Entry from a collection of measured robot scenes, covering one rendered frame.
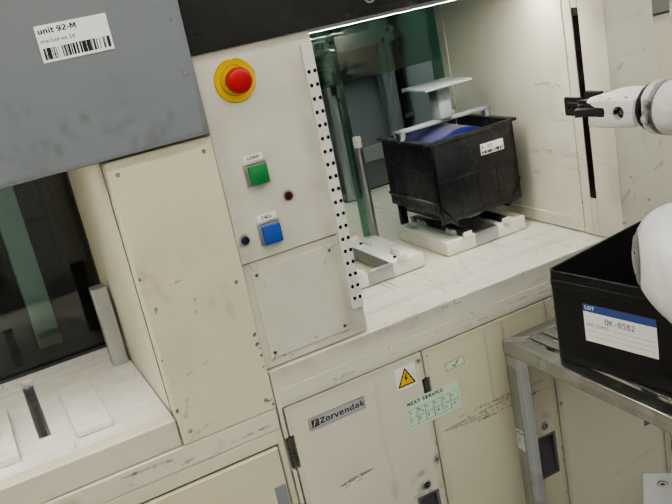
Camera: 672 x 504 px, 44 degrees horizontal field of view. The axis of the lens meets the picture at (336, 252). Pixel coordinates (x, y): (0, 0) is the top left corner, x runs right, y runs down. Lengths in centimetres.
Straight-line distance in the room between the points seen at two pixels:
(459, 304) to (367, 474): 36
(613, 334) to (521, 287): 29
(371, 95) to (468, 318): 102
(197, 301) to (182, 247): 9
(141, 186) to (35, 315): 56
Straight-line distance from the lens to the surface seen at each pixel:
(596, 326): 144
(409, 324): 152
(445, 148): 174
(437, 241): 180
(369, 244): 184
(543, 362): 155
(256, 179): 132
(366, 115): 243
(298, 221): 138
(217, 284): 134
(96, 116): 125
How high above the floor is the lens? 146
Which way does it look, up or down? 18 degrees down
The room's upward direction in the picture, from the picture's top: 12 degrees counter-clockwise
